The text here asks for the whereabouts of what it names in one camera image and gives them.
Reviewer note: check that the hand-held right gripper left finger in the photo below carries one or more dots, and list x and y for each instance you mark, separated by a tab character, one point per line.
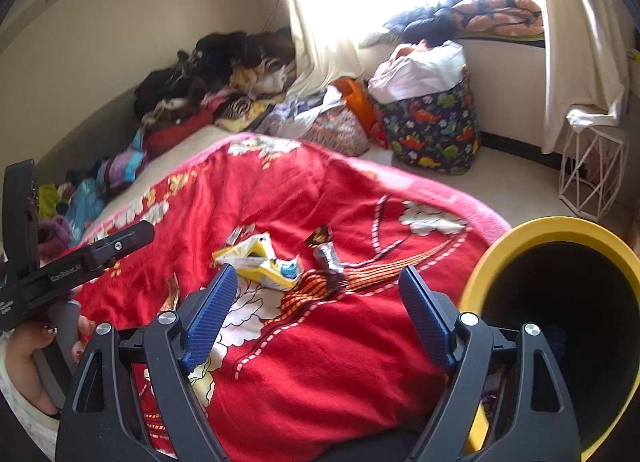
210	322

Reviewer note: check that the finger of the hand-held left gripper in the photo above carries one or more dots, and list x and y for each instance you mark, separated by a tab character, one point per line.
120	242

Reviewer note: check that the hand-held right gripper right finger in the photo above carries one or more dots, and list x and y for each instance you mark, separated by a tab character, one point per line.
425	317

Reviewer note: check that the yellow wrapper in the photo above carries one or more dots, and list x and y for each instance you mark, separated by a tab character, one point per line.
250	252

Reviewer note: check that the yellow round bin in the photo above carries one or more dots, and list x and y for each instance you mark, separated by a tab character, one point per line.
500	262

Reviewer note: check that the black silver wrapper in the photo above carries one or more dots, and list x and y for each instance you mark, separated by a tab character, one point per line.
327	257

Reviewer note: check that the person's left forearm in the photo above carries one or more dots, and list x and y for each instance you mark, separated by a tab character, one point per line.
20	422

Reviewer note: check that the person's left hand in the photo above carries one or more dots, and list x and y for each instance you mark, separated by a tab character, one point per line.
30	342

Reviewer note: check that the purple fuzzy cloth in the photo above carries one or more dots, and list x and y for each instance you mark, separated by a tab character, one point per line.
55	237

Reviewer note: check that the light blue cloth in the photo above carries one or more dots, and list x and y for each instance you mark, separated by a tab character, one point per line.
85	207

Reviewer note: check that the purple blue striped cloth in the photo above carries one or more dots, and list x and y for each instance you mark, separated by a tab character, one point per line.
122	167

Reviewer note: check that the bed with beige sheet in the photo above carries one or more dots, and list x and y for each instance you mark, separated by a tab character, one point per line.
165	162

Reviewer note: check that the small white gold wrapper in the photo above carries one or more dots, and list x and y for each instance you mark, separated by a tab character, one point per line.
242	234

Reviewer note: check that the red floral blanket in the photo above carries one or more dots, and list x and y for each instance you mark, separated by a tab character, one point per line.
320	372

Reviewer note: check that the red garment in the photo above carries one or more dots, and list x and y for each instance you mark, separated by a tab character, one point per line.
175	134

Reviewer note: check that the dinosaur print storage bag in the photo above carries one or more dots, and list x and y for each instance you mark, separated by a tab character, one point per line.
435	127

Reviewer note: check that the floral fabric bag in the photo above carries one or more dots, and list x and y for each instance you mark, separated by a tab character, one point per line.
335	132

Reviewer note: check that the pile of dark clothes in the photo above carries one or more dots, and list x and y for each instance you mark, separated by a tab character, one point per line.
220	57

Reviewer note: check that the lilac grey clothes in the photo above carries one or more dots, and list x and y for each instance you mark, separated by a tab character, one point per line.
290	117

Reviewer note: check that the orange bag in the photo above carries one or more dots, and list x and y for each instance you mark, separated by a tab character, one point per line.
360	102

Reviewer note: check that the white plastic bag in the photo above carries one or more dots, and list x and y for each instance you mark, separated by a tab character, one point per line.
420	72

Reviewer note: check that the cream curtain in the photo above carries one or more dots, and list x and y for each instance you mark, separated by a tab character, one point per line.
325	52
580	42

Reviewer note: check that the green white cloth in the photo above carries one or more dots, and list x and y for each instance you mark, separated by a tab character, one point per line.
377	38

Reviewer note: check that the dark blue jacket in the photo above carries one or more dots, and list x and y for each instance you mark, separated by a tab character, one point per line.
430	22

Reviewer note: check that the orange patterned quilt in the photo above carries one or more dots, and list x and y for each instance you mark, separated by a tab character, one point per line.
500	12

